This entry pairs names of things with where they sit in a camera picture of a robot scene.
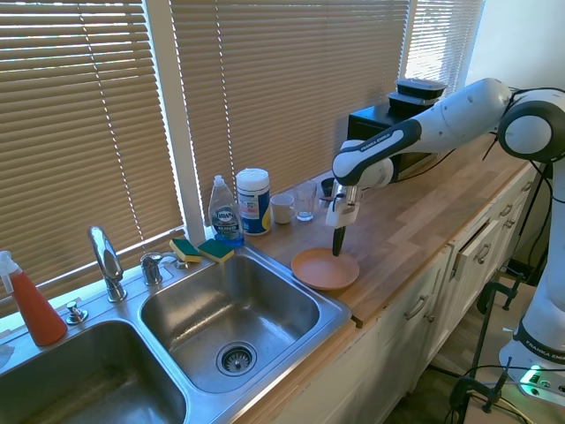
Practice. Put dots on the clear drinking glass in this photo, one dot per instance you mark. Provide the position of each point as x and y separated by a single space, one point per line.
305 201

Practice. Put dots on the chrome sink side sprayer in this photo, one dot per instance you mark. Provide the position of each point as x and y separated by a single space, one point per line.
152 267

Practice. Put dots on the stainless steel double sink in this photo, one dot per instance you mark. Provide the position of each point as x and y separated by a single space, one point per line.
247 309

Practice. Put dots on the white kitchen cabinet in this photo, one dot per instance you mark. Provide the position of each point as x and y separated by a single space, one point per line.
419 335

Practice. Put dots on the white ceramic mug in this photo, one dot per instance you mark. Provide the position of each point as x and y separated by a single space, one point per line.
281 209

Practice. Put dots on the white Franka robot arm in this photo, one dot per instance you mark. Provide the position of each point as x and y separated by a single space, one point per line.
463 110

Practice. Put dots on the white disinfecting wipes canister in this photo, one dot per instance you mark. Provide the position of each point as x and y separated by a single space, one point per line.
253 203

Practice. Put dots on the black plastic food container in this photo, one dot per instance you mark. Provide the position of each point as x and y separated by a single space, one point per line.
420 87
410 106

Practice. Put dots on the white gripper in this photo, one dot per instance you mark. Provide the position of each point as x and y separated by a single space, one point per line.
343 212

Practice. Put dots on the black metal clamp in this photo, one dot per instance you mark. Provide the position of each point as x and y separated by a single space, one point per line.
476 388
499 291

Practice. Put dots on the black microwave oven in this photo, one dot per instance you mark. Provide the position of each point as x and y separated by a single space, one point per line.
375 121

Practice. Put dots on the narrow tan window blind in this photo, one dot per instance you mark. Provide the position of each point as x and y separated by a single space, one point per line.
441 40

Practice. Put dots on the orange round plate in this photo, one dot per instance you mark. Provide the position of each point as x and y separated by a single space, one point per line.
324 271

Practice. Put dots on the clear dish soap bottle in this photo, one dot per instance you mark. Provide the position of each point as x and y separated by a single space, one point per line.
226 221

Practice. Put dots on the metal sink drain strainer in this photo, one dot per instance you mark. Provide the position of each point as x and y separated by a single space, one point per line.
236 358

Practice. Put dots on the yellow green sponge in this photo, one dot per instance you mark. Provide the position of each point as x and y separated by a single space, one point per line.
185 251
216 252

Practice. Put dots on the small chrome sink knob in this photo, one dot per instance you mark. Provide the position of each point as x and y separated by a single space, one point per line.
76 313

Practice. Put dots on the wide tan window blind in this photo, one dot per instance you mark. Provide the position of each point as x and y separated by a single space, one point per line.
287 88

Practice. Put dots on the chrome kitchen faucet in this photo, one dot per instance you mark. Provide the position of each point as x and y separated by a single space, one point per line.
108 260

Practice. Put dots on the red spray bottle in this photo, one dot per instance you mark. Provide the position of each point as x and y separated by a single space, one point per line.
37 309

